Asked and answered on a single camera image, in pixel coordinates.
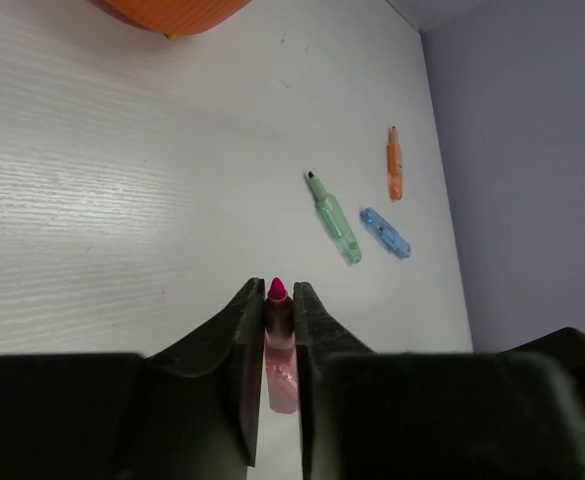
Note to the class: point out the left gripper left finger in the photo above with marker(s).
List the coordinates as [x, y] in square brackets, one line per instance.
[188, 412]

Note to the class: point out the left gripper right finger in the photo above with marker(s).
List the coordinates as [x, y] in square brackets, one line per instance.
[519, 414]

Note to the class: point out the pink highlighter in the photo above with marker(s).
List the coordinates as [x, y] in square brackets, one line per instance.
[280, 350]

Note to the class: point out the blue highlighter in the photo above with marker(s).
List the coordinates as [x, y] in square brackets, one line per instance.
[385, 233]

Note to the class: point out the green highlighter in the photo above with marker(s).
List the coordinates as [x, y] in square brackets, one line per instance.
[334, 220]

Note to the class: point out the orange highlighter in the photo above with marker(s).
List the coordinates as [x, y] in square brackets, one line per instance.
[394, 165]

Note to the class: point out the orange round organizer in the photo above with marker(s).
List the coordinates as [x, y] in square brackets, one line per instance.
[172, 18]

